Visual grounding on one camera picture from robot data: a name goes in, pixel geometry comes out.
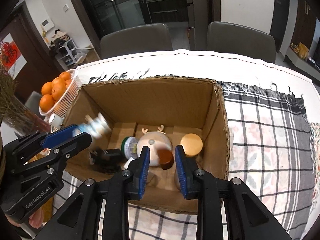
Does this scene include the white blue figurine keychain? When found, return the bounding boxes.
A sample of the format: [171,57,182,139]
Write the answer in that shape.
[73,113,112,139]

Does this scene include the black rectangular device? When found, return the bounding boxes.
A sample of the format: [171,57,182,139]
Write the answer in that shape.
[89,148,124,174]

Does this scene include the round silver tin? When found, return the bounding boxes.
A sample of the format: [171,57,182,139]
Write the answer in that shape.
[121,137,139,159]

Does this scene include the white pill bottle orange cap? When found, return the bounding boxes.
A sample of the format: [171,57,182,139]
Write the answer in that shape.
[180,133,203,158]

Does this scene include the person left hand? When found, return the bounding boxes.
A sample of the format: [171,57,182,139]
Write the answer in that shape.
[6,208,44,229]

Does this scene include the white fruit basket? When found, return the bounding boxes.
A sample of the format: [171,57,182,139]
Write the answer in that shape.
[39,69,82,117]

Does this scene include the orange fruit front left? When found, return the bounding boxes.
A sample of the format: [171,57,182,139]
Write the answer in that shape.
[39,94,55,113]

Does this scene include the orange fruit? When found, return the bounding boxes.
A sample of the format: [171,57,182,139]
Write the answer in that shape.
[39,94,55,113]
[41,81,52,96]
[52,82,67,101]

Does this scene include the dried purple flowers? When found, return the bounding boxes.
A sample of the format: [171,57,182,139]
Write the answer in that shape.
[0,64,50,135]

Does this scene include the orange fruit middle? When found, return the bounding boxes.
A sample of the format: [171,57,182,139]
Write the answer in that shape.
[41,81,52,96]

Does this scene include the orange fruit right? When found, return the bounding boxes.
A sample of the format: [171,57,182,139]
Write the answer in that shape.
[52,82,67,101]

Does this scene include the red fu poster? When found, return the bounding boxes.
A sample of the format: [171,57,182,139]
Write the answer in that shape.
[1,33,27,79]

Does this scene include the white shoe rack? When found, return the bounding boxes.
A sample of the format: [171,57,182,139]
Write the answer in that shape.
[49,29,85,70]

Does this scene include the plaid grey white tablecloth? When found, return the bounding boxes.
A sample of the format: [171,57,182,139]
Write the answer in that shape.
[52,68,318,240]

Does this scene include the brown cardboard box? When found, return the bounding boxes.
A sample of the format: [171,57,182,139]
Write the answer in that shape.
[63,76,229,215]

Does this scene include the patterned colourful placemat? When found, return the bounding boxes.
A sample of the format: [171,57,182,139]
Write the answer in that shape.
[309,122,319,225]

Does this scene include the grey chair left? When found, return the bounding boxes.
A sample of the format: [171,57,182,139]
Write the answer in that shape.
[100,23,173,59]

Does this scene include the grey chair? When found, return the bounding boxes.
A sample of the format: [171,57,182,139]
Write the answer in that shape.
[100,23,173,59]
[207,21,276,63]

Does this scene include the glass sliding door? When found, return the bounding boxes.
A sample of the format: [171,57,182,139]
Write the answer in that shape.
[81,0,152,38]

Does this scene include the grey chair right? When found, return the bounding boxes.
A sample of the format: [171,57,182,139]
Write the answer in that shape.
[207,21,276,63]

